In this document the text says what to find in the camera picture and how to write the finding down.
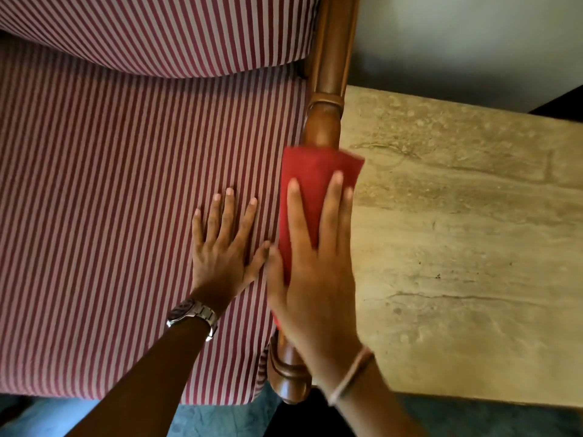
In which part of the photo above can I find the person's right hand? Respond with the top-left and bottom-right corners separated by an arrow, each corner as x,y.
265,171 -> 366,388

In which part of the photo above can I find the person's left hand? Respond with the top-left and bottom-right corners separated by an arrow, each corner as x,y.
190,188 -> 271,314

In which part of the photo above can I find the red cleaning cloth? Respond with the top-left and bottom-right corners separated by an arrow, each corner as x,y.
271,145 -> 366,330

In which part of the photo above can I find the person's left forearm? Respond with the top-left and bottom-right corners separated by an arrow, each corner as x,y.
64,314 -> 215,437

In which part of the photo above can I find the person's right forearm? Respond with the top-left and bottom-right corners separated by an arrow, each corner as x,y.
318,352 -> 431,437

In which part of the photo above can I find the silver metal wristwatch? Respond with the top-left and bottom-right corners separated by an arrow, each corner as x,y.
165,298 -> 220,343

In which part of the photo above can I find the red striped seat cushion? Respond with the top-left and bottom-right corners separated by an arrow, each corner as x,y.
0,34 -> 315,406

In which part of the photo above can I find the brown wooden sofa armrest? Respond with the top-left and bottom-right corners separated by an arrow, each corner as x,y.
266,0 -> 360,405

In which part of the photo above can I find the red striped back cushion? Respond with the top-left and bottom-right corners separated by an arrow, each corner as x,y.
0,0 -> 322,80

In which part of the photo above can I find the blue rug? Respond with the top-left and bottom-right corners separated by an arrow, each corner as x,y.
0,386 -> 583,437

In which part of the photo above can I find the dark furniture piece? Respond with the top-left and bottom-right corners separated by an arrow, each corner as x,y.
527,85 -> 583,130

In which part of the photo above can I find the thin thread bracelet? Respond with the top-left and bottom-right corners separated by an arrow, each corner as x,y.
327,346 -> 377,408

